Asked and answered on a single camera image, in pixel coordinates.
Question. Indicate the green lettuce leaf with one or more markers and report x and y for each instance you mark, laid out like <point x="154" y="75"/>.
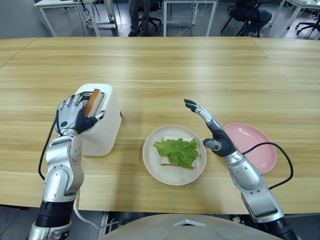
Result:
<point x="178" y="152"/>

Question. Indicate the robot body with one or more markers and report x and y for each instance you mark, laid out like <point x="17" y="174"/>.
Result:
<point x="190" y="228"/>

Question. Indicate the black office chair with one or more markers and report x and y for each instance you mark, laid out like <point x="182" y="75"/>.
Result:
<point x="308" y="26"/>
<point x="153" y="18"/>
<point x="240" y="15"/>

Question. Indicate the pink plate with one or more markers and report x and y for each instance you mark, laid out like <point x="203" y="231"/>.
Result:
<point x="252" y="142"/>

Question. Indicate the cream toaster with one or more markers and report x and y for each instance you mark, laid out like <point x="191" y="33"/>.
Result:
<point x="105" y="135"/>

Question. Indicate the person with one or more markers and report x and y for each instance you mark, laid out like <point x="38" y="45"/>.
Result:
<point x="136" y="17"/>
<point x="110" y="10"/>
<point x="262" y="17"/>

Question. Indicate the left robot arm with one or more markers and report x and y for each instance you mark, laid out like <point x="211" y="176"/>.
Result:
<point x="60" y="175"/>

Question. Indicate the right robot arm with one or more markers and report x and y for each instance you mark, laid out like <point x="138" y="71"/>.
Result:
<point x="252" y="185"/>

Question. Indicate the cream plate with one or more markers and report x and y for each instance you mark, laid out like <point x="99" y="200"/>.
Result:
<point x="175" y="176"/>

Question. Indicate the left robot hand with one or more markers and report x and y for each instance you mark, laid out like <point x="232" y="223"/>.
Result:
<point x="71" y="117"/>

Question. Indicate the bread slice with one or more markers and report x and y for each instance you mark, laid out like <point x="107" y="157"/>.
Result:
<point x="170" y="138"/>
<point x="93" y="102"/>

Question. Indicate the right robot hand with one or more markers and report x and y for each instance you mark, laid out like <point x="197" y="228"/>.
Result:
<point x="221" y="141"/>

